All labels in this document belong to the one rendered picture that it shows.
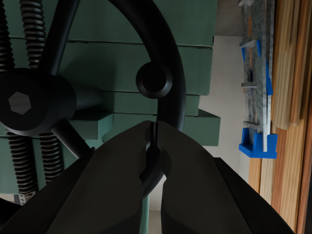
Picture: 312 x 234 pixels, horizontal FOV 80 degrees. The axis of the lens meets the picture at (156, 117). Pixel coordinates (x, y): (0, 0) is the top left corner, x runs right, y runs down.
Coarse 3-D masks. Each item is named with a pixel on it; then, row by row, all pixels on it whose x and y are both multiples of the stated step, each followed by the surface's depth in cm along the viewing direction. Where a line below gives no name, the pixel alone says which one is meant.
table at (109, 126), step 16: (80, 112) 34; (96, 112) 35; (112, 112) 36; (208, 112) 44; (0, 128) 27; (80, 128) 27; (96, 128) 27; (112, 128) 37; (128, 128) 37; (192, 128) 37; (208, 128) 37; (208, 144) 37
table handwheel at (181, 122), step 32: (64, 0) 16; (128, 0) 16; (64, 32) 17; (160, 32) 16; (0, 96) 16; (32, 96) 16; (64, 96) 18; (96, 96) 31; (32, 128) 16; (64, 128) 18; (0, 224) 19
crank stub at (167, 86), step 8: (144, 64) 12; (152, 64) 12; (160, 64) 12; (144, 72) 11; (152, 72) 11; (160, 72) 11; (168, 72) 12; (136, 80) 12; (144, 80) 11; (152, 80) 11; (160, 80) 11; (168, 80) 12; (144, 88) 12; (152, 88) 12; (160, 88) 12; (168, 88) 12; (144, 96) 12; (152, 96) 12; (160, 96) 12
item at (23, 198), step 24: (0, 0) 23; (24, 0) 22; (0, 24) 23; (24, 24) 22; (0, 48) 23; (0, 72) 23; (24, 144) 26; (48, 144) 25; (24, 168) 26; (48, 168) 26; (24, 192) 26
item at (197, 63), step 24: (24, 48) 34; (72, 48) 34; (96, 48) 34; (120, 48) 34; (144, 48) 35; (192, 48) 35; (72, 72) 35; (96, 72) 35; (120, 72) 35; (192, 72) 35
